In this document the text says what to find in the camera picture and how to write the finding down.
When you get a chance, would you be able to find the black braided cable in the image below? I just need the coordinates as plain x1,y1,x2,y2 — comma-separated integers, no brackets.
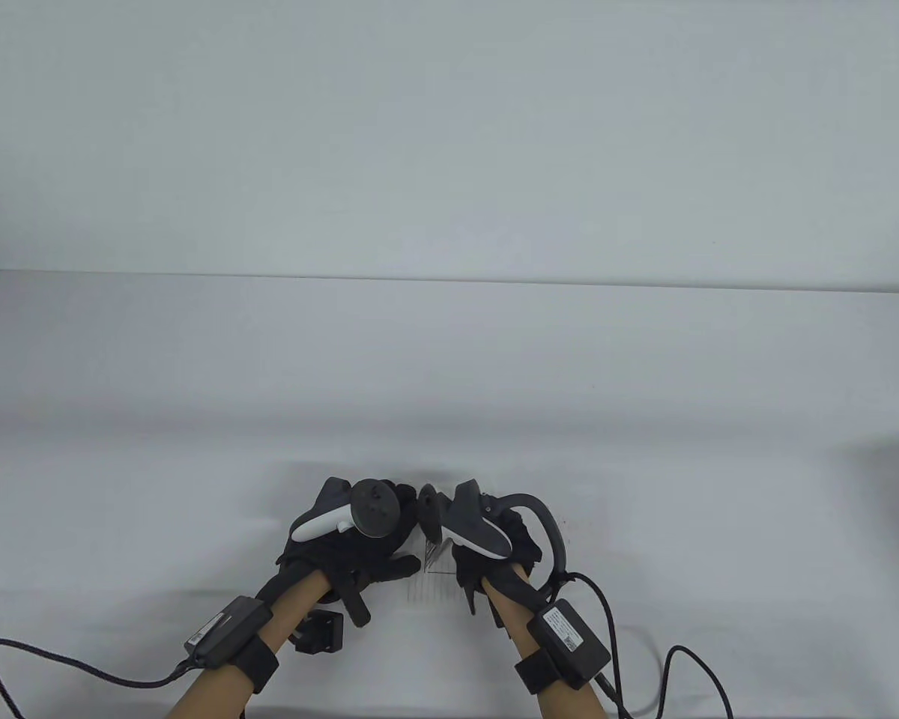
558,572,736,719
0,638,197,719

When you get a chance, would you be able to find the person's right forearm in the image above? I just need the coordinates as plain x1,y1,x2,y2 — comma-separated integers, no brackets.
485,563,617,719

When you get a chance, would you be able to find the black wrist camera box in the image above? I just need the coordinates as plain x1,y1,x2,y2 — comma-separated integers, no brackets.
530,598,614,688
184,596,272,667

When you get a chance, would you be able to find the white and grey controller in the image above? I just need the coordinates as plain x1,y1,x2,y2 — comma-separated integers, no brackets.
417,481,572,600
290,479,401,543

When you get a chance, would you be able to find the person's right hand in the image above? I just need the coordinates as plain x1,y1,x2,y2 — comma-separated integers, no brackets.
417,483,545,619

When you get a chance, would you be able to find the person's left hand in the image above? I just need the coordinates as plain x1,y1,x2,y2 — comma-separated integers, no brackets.
275,478,421,628

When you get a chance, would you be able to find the black wrist strap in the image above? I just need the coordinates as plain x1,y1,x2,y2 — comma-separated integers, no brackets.
231,634,280,695
514,652,564,699

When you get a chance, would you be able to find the small black plastic bracket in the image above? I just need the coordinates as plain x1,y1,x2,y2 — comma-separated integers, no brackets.
294,610,345,655

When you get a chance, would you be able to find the person's left forearm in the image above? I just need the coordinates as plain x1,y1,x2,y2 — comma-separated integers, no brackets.
166,569,329,719

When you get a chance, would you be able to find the lined white paper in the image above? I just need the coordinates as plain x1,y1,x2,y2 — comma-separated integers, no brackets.
400,524,471,604

